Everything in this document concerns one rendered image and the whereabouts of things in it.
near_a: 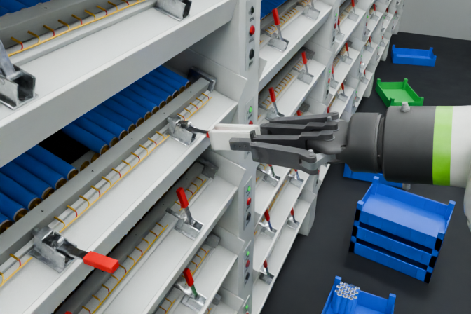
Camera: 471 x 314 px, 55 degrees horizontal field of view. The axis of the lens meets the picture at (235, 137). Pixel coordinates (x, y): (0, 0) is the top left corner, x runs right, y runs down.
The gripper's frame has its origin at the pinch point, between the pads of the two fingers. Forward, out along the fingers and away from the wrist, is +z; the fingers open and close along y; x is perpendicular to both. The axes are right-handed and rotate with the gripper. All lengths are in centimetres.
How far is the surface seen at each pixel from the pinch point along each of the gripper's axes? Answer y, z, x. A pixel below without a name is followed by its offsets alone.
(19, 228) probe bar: -27.6, 11.3, 3.7
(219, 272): 9.2, 15.8, -37.9
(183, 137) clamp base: -1.0, 8.2, 0.3
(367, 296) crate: 61, -3, -94
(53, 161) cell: -17.8, 15.5, 5.6
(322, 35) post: 86, 11, -10
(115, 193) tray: -15.5, 9.7, 0.0
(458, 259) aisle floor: 97, -30, -104
